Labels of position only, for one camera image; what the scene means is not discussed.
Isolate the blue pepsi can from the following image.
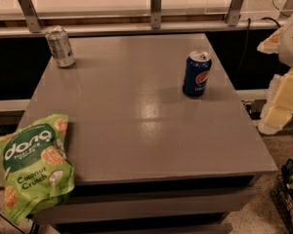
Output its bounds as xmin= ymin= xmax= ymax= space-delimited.
xmin=183 ymin=51 xmax=212 ymax=98

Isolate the silver green soda can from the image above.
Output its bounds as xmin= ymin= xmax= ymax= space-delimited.
xmin=45 ymin=25 xmax=75 ymax=67

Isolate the grey drawer cabinet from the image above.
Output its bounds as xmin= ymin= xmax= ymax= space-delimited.
xmin=32 ymin=175 xmax=262 ymax=234

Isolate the green rice chips bag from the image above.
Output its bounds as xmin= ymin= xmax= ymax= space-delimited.
xmin=0 ymin=114 xmax=74 ymax=224

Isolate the black cable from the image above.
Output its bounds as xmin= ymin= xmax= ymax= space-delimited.
xmin=234 ymin=17 xmax=281 ymax=80

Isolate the black wire basket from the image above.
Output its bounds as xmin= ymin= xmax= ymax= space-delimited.
xmin=270 ymin=175 xmax=293 ymax=234

